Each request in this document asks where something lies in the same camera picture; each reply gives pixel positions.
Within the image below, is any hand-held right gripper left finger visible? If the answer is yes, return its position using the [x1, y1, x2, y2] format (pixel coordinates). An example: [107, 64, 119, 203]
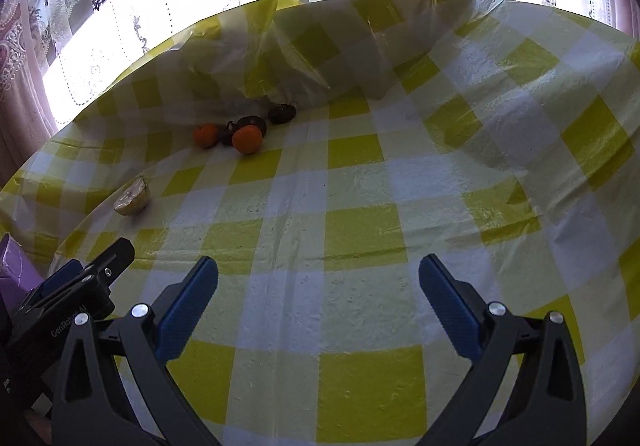
[51, 256, 221, 446]

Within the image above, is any large orange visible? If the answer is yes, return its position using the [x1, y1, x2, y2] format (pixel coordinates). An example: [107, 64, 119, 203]
[231, 126, 263, 156]

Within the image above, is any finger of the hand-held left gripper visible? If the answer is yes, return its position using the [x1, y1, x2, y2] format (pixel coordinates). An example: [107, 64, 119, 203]
[41, 260, 85, 300]
[84, 237, 136, 280]

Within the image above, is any brown patterned drape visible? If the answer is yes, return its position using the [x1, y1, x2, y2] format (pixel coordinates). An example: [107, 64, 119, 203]
[0, 0, 76, 187]

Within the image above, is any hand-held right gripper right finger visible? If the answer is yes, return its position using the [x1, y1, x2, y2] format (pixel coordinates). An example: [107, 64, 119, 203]
[418, 254, 588, 446]

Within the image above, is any small orange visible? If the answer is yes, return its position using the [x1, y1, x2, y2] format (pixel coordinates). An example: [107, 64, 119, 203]
[194, 124, 221, 149]

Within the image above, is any yellow checked tablecloth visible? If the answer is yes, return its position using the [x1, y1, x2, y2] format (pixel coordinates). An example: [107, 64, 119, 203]
[0, 0, 640, 446]

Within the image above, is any purple and white cardboard box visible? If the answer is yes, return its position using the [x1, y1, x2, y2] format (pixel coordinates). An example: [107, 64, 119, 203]
[0, 233, 43, 312]

